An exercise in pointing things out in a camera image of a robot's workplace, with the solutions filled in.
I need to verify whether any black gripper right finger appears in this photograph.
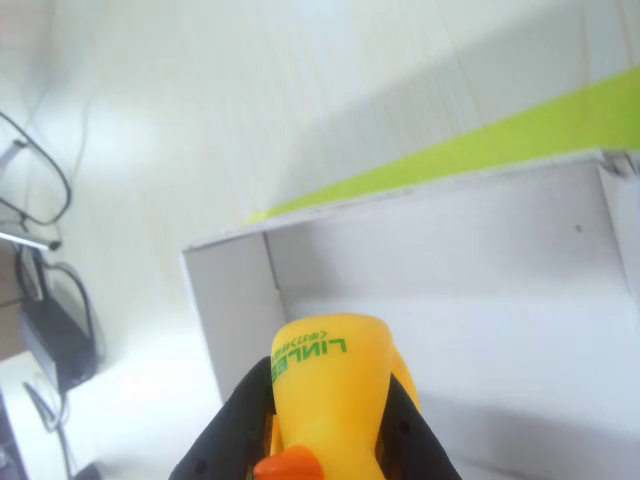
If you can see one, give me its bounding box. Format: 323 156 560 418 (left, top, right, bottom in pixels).
374 372 469 480

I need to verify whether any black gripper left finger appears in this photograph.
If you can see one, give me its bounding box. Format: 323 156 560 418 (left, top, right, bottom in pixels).
169 355 281 480

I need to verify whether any yellow rubber duck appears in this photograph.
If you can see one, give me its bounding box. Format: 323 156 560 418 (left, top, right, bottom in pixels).
252 312 421 480

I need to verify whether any white cardboard box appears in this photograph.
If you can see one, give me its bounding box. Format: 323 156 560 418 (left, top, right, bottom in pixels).
180 149 640 480

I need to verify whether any black power adapter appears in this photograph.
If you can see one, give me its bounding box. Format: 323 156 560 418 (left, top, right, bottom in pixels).
18 260 107 399

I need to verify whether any long yellow tape strip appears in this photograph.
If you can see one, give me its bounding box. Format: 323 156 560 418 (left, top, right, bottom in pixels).
238 64 640 229

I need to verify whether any thin black cable loop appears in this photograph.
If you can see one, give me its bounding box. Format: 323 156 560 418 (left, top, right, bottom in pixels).
0 110 74 227

